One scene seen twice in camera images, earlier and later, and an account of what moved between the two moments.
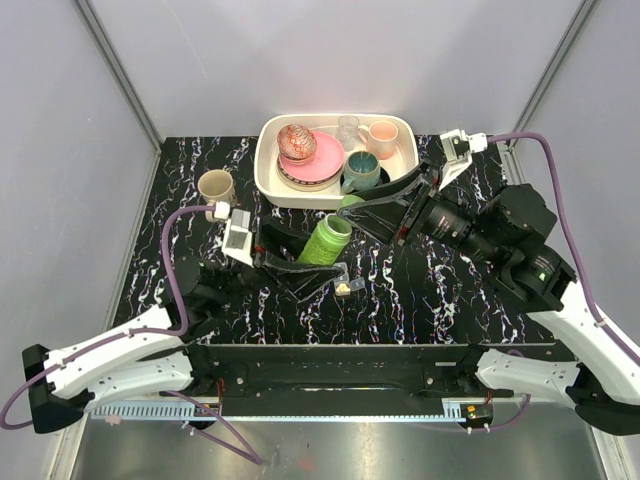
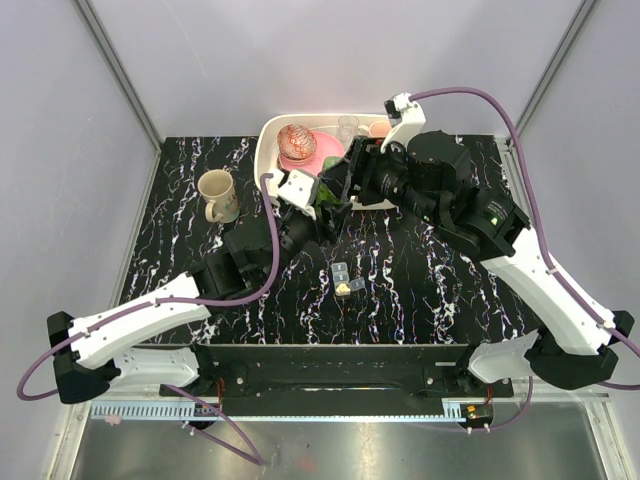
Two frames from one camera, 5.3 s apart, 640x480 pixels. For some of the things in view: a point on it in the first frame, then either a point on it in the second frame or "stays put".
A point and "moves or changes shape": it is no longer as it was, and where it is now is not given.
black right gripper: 402,215 -> 366,159
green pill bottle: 326,240 -> 324,194
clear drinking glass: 348,125 stays put
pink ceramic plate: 327,161 stays put
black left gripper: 300,283 -> 333,219
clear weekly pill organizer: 344,285 stays put
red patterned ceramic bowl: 296,144 stays put
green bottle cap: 350,199 moves or changes shape
